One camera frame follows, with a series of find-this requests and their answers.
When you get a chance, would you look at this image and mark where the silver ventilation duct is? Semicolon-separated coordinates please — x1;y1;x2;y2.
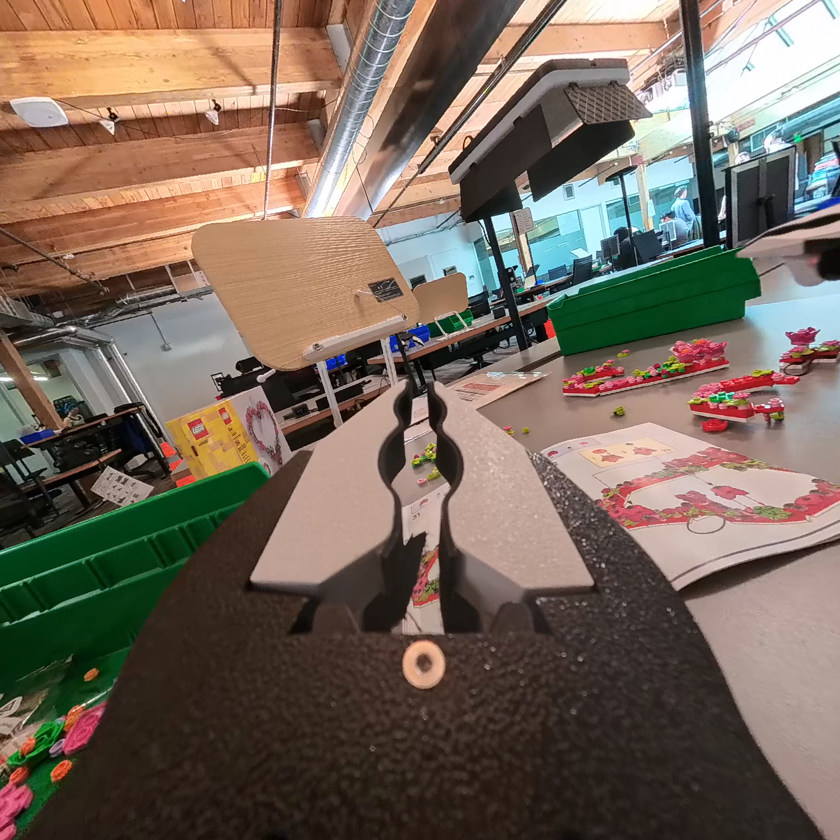
304;0;419;221

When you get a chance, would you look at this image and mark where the red lego section magenta blossom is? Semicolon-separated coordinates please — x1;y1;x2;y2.
779;326;840;376

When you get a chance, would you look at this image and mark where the lego instruction booklet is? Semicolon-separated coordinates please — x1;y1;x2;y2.
402;423;840;632

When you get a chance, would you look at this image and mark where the grey monitor on stand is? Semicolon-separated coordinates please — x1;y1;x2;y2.
724;144;799;249

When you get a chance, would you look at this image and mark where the yellow lego box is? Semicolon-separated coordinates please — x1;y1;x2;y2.
164;386;294;481

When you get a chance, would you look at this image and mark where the white red printed paper sheet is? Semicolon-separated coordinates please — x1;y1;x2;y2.
451;371;550;409

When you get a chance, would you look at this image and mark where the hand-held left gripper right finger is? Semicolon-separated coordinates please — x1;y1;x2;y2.
428;382;595;632

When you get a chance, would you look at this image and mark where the black support pole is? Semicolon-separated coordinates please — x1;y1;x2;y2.
679;0;723;249
482;217;531;353

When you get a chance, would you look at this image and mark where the large red flowered lego frame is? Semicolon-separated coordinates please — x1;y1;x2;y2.
562;338;731;399

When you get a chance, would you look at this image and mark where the green plastic bin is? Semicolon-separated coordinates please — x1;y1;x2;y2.
546;246;762;357
0;462;270;840

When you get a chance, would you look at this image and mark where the pile of loose lego pieces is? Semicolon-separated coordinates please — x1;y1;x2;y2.
0;666;109;840

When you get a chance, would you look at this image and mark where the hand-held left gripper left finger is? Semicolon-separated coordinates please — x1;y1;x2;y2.
249;381;413;632

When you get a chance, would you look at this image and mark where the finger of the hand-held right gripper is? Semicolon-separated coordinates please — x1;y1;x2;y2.
738;209;840;286

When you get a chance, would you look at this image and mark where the white ceiling device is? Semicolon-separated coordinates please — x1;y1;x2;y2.
9;96;70;130

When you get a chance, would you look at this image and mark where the small red flowered lego section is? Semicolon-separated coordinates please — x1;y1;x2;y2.
688;369;802;425

